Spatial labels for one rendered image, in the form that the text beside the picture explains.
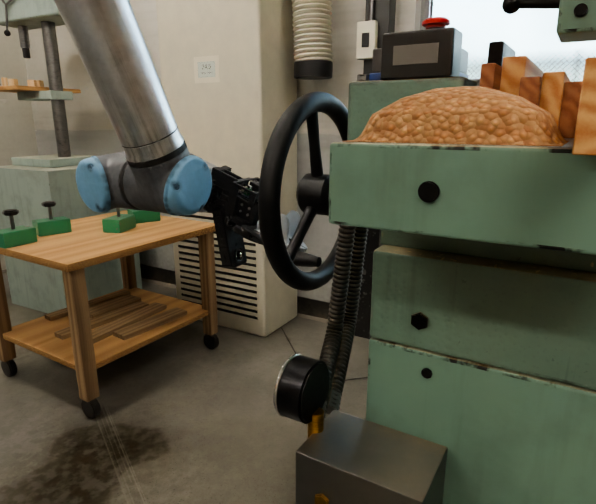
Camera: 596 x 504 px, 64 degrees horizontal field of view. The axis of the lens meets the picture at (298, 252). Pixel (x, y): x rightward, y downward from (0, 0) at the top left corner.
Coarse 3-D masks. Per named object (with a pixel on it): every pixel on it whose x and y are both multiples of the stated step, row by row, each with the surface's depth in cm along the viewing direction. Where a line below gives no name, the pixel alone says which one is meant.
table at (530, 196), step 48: (336, 144) 34; (384, 144) 32; (432, 144) 31; (336, 192) 35; (384, 192) 33; (432, 192) 31; (480, 192) 30; (528, 192) 28; (576, 192) 27; (480, 240) 30; (528, 240) 29; (576, 240) 28
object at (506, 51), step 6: (492, 42) 50; (498, 42) 50; (504, 42) 50; (492, 48) 50; (498, 48) 50; (504, 48) 50; (510, 48) 53; (492, 54) 50; (498, 54) 50; (504, 54) 51; (510, 54) 54; (492, 60) 50; (498, 60) 50
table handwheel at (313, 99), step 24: (312, 96) 64; (288, 120) 60; (312, 120) 66; (336, 120) 72; (288, 144) 59; (312, 144) 67; (264, 168) 59; (312, 168) 69; (264, 192) 58; (312, 192) 68; (264, 216) 59; (312, 216) 68; (264, 240) 61; (336, 240) 81; (288, 264) 63; (312, 288) 71
